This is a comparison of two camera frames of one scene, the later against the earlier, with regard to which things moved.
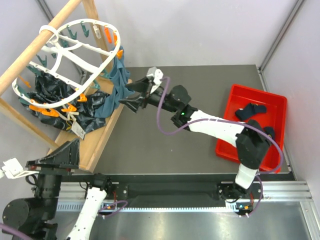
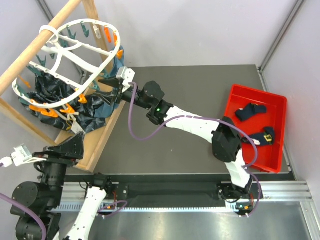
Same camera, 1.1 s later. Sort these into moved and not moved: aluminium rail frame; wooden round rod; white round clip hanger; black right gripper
Moved: black right gripper
Not moved: aluminium rail frame; white round clip hanger; wooden round rod
